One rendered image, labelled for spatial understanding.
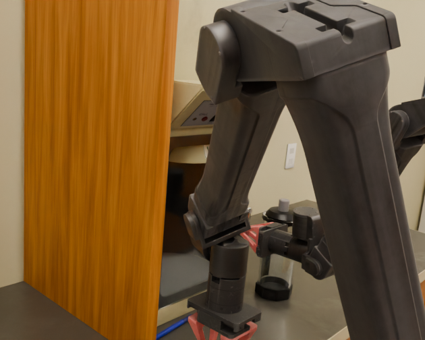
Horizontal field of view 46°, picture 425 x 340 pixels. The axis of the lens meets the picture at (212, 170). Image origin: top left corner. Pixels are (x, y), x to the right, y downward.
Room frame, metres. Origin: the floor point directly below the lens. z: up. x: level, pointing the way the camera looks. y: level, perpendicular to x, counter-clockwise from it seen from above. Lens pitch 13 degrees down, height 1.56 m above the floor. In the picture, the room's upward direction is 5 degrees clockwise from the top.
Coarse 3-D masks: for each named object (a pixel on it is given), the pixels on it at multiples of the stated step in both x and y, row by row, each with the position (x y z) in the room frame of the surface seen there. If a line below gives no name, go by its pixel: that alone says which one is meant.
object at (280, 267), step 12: (264, 216) 1.27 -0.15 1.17; (288, 228) 1.25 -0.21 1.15; (264, 264) 1.26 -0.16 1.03; (276, 264) 1.25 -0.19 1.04; (288, 264) 1.25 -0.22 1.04; (264, 276) 1.26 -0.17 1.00; (276, 276) 1.25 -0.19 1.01; (288, 276) 1.26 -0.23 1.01; (276, 288) 1.25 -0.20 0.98; (288, 288) 1.26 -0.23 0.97
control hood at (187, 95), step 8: (176, 80) 1.02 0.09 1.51; (184, 80) 1.05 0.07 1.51; (192, 80) 1.08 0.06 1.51; (176, 88) 1.00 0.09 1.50; (184, 88) 0.99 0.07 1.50; (192, 88) 0.97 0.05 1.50; (200, 88) 0.96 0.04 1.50; (176, 96) 1.00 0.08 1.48; (184, 96) 0.99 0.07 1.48; (192, 96) 0.97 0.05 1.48; (200, 96) 0.98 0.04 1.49; (176, 104) 1.00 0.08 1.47; (184, 104) 0.99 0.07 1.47; (192, 104) 0.99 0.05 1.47; (176, 112) 1.00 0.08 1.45; (184, 112) 1.00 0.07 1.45; (192, 112) 1.01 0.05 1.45; (176, 120) 1.01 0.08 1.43; (184, 120) 1.03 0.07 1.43; (176, 128) 1.04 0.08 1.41
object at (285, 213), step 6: (282, 198) 1.30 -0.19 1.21; (282, 204) 1.28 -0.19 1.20; (288, 204) 1.28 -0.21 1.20; (270, 210) 1.28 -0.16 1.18; (276, 210) 1.28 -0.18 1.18; (282, 210) 1.28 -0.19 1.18; (288, 210) 1.29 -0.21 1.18; (270, 216) 1.27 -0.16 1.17; (276, 216) 1.26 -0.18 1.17; (282, 216) 1.25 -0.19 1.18; (288, 216) 1.25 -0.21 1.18
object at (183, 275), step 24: (192, 144) 1.10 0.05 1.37; (168, 168) 1.05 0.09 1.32; (192, 168) 1.10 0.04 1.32; (168, 192) 1.05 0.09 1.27; (192, 192) 1.11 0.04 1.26; (168, 216) 1.05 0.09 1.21; (168, 240) 1.06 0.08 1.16; (168, 264) 1.06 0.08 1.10; (192, 264) 1.12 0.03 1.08; (168, 288) 1.07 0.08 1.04; (192, 288) 1.13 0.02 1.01
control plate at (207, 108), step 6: (204, 102) 1.00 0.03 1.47; (210, 102) 1.02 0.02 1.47; (198, 108) 1.01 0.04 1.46; (204, 108) 1.03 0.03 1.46; (210, 108) 1.04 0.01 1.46; (216, 108) 1.05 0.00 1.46; (192, 114) 1.02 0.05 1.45; (198, 114) 1.03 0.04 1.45; (204, 114) 1.05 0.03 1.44; (210, 114) 1.06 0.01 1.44; (186, 120) 1.03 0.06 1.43; (192, 120) 1.04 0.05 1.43; (198, 120) 1.06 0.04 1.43
